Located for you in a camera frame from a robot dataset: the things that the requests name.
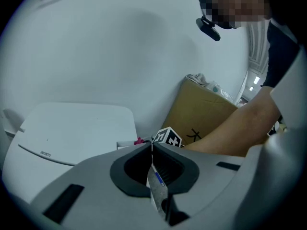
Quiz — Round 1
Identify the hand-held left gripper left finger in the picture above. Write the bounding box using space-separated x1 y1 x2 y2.
32 142 168 230

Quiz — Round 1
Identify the beige cloth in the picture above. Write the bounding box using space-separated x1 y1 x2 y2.
185 73 212 86

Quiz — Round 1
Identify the large cardboard box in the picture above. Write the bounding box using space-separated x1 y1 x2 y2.
160 77 240 150

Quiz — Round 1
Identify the bagged white brush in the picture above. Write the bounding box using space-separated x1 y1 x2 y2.
217 87 238 106

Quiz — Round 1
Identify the black head-worn camera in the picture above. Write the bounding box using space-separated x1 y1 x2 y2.
195 15 222 42

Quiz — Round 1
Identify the person's right forearm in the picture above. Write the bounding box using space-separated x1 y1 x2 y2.
183 86 283 158

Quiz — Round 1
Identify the person's dark shirt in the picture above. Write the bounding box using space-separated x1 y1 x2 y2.
260 18 302 89

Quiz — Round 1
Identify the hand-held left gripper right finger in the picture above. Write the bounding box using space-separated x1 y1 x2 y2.
152 142 247 230

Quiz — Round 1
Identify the white packet round label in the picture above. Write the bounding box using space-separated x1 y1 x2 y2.
208 80 219 93

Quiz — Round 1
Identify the blue-handled black toilet brush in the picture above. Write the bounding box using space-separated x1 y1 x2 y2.
154 171 165 188

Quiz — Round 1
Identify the white flat-lid smart toilet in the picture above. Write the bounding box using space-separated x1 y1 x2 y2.
1 102 139 205

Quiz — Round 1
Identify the person's head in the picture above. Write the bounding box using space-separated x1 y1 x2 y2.
196 0 273 30

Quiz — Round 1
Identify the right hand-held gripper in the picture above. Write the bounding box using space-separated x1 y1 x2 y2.
153 126 182 149

